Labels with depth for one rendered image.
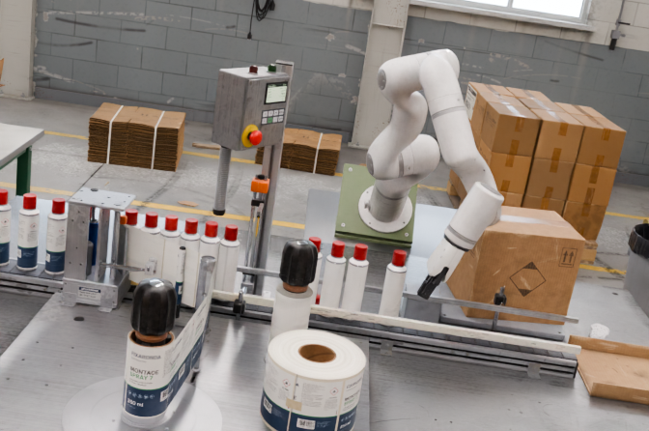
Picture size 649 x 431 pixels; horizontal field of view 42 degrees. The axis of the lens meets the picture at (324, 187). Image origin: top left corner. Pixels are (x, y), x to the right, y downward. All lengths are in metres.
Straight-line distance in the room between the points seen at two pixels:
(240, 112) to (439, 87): 0.50
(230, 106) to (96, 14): 5.68
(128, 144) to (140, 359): 4.61
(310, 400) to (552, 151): 4.02
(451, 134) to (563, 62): 5.66
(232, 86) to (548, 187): 3.72
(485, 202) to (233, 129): 0.65
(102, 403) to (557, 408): 1.07
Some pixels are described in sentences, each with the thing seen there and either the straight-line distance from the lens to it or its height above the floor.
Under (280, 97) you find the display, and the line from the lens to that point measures 2.17.
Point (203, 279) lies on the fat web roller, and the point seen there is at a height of 1.02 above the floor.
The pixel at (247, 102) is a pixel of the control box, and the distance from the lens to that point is 2.08.
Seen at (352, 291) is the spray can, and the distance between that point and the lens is 2.19.
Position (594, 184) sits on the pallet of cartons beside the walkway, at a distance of 5.64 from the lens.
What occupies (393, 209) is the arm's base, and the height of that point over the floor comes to 0.98.
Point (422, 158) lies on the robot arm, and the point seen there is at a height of 1.21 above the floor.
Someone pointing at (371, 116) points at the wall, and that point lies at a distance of 7.55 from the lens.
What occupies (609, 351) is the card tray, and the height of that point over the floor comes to 0.84.
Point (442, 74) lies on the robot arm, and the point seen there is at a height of 1.54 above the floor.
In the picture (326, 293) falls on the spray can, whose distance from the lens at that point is 2.20.
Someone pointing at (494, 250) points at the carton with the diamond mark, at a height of 1.06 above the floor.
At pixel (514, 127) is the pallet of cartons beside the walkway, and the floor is 0.82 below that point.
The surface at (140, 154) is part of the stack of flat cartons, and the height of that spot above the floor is 0.10.
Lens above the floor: 1.85
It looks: 17 degrees down
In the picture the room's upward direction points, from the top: 9 degrees clockwise
